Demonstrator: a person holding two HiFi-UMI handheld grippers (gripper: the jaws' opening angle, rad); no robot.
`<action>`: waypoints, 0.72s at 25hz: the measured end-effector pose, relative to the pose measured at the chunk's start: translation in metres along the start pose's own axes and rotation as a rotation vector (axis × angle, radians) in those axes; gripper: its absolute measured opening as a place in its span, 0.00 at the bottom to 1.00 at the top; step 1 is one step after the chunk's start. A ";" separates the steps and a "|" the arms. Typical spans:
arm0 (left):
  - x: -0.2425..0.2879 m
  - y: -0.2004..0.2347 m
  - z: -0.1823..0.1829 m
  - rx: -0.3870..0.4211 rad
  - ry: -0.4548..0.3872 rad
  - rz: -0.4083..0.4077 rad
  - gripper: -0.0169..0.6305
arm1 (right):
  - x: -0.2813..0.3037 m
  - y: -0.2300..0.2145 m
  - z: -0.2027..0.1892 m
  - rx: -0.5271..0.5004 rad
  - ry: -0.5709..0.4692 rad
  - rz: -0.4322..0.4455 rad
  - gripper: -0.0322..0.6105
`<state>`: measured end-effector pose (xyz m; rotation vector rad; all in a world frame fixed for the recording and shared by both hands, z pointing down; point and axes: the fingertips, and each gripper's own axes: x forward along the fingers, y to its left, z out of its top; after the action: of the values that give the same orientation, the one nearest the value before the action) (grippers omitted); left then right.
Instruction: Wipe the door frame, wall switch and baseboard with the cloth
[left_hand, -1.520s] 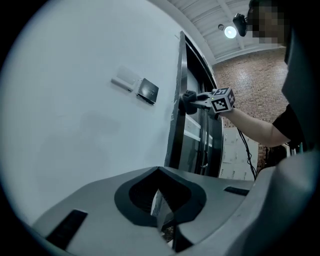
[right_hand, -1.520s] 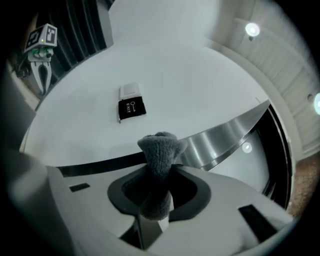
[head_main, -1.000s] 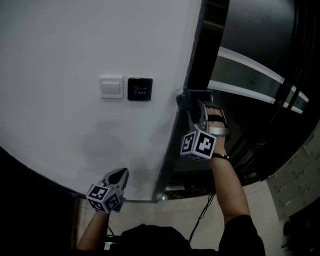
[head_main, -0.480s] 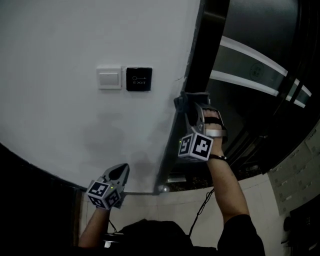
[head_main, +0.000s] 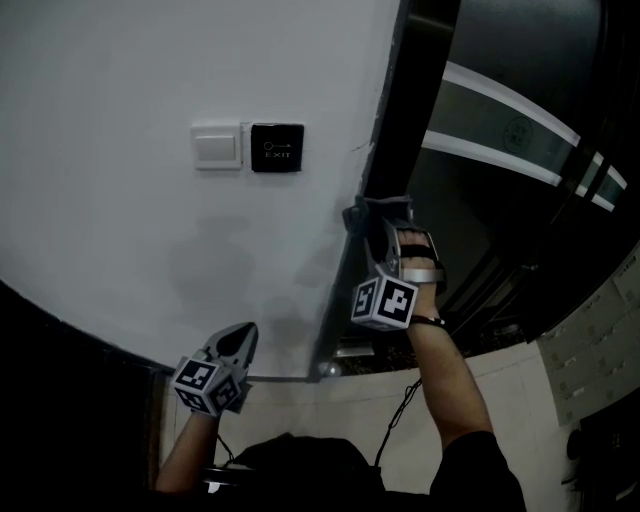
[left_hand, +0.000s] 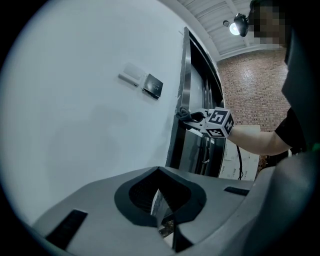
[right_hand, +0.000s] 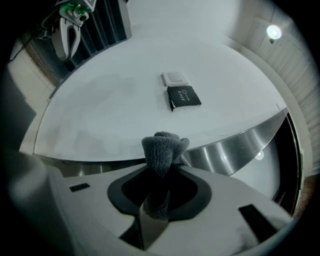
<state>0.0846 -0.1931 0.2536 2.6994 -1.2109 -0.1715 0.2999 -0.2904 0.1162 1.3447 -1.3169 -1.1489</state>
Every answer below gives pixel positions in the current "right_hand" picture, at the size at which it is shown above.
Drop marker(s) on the grey fuzzy cloth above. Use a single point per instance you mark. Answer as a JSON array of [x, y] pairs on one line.
[[161, 155]]

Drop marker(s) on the black exit button panel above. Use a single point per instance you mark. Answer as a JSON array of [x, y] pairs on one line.
[[184, 97]]

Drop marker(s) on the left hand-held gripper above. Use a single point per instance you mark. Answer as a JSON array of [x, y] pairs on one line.
[[72, 12]]

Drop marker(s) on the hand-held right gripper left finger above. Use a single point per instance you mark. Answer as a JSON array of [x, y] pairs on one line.
[[95, 200]]

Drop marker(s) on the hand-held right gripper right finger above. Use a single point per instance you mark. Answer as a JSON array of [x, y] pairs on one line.
[[220, 220]]

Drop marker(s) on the small ceiling sensor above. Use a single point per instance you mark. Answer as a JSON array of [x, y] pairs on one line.
[[272, 41]]

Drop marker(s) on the white wall light switch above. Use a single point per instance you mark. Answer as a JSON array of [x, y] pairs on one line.
[[175, 78]]

